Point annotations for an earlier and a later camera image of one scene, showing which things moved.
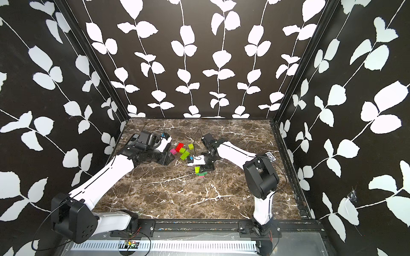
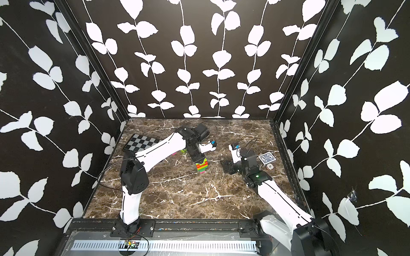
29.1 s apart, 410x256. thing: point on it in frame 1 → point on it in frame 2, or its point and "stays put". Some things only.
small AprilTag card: [269, 155] stays put
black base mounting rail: [222, 228] stays put
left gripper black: [165, 158] → [199, 159]
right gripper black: [206, 168] → [226, 167]
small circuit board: [128, 244] stays put
